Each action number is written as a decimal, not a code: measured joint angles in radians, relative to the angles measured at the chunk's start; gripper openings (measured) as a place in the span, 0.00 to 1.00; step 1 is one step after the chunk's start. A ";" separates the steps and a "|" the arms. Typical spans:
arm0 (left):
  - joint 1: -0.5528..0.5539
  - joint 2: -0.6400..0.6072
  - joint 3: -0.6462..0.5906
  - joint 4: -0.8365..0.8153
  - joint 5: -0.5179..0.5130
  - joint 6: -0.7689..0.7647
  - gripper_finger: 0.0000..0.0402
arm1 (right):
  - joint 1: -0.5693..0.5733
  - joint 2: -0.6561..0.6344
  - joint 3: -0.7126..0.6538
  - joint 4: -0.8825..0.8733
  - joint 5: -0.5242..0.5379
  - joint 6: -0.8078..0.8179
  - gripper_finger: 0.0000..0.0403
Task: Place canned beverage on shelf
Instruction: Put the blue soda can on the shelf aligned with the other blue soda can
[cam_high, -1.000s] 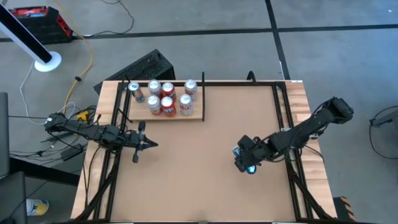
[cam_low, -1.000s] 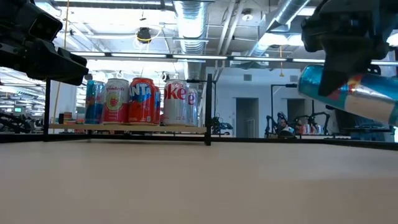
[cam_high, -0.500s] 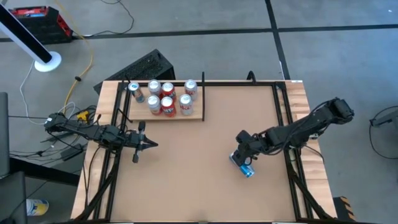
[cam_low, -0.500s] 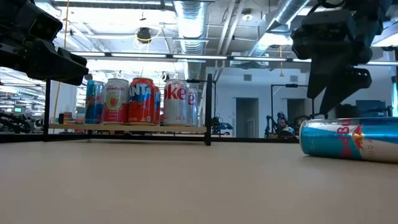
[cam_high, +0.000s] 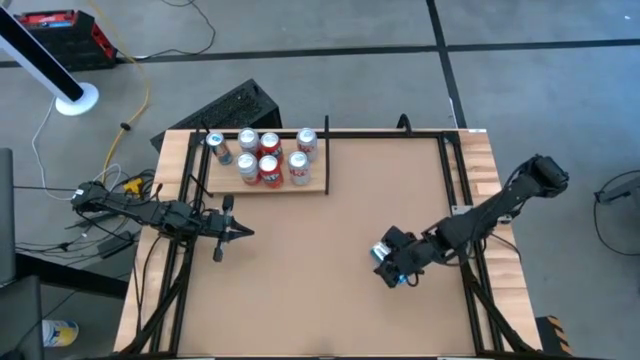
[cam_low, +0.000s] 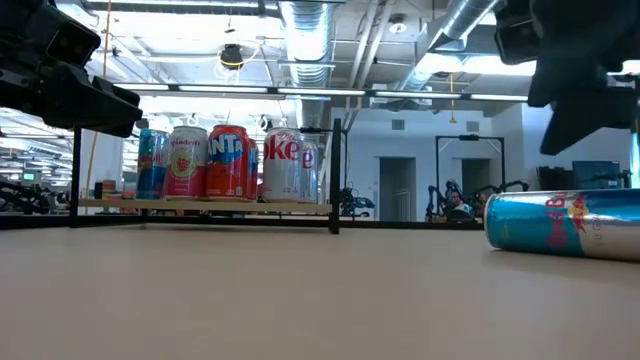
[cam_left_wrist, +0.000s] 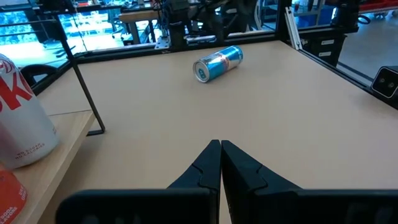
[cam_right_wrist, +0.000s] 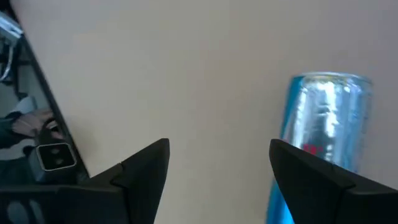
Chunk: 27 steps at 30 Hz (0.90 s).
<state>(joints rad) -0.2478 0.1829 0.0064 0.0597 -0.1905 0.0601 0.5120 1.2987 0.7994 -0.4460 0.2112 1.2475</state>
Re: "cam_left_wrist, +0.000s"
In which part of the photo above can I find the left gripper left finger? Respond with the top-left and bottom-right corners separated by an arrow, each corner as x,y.
55,139 -> 222,224

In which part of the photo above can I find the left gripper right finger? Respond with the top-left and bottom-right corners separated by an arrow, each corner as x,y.
221,139 -> 398,224

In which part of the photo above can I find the blue silver Red Bull can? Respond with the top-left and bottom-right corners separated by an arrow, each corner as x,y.
192,45 -> 244,83

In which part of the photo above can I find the silver Diet Coke can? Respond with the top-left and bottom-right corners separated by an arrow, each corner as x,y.
0,52 -> 60,170

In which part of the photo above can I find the red Fanta strawberry can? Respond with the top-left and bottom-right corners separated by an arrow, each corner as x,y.
0,169 -> 29,224

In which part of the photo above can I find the black equipment cabinet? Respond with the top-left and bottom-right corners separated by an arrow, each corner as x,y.
306,33 -> 346,67

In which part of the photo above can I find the silver aluminium extrusion bar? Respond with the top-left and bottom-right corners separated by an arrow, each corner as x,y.
284,6 -> 303,51

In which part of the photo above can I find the white mounting bracket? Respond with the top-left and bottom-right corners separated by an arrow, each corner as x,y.
154,34 -> 170,50

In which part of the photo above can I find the wooden shelf with black frame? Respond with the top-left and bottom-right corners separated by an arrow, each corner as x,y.
0,12 -> 106,224

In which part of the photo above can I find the black aluminium table frame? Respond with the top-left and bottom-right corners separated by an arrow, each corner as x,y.
30,26 -> 398,110

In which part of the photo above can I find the black table-level camera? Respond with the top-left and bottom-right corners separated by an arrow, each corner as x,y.
371,65 -> 398,100

